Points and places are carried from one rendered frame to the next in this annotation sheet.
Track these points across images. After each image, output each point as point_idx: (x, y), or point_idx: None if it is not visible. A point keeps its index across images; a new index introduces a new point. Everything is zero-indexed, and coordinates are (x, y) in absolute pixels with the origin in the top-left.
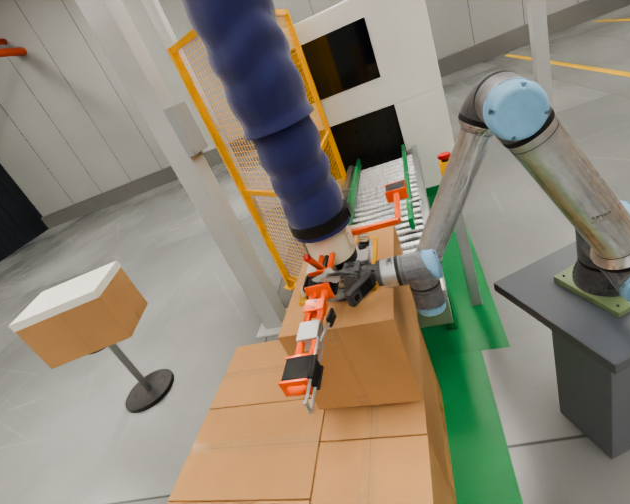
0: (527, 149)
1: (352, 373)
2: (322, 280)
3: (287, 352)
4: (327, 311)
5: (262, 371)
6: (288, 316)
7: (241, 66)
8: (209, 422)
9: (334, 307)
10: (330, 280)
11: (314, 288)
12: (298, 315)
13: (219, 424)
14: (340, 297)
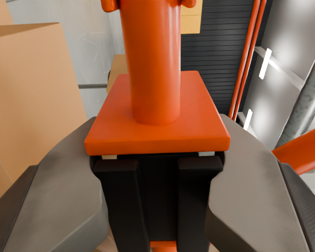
0: None
1: None
2: (234, 133)
3: (5, 25)
4: (13, 155)
5: None
6: (77, 96)
7: None
8: (7, 21)
9: (2, 188)
10: (238, 170)
11: (194, 88)
12: (65, 105)
13: None
14: (47, 189)
